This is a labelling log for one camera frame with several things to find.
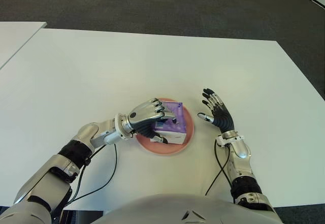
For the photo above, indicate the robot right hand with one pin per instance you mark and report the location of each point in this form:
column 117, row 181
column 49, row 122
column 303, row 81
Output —
column 223, row 121

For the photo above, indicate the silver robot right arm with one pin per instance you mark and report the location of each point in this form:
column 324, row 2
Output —
column 241, row 150

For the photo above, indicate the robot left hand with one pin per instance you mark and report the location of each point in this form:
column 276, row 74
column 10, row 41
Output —
column 142, row 113

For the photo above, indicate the white side table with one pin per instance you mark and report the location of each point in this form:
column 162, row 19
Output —
column 15, row 37

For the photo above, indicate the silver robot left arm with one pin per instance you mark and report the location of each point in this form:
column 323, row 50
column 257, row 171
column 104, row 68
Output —
column 45, row 178

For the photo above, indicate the purple white tissue pack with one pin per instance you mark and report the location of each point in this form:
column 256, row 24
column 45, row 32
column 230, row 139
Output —
column 176, row 130

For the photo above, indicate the pink round plate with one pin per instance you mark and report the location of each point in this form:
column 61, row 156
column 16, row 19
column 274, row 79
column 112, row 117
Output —
column 162, row 149

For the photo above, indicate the silver robot torso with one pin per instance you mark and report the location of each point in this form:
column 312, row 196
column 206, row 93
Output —
column 165, row 208

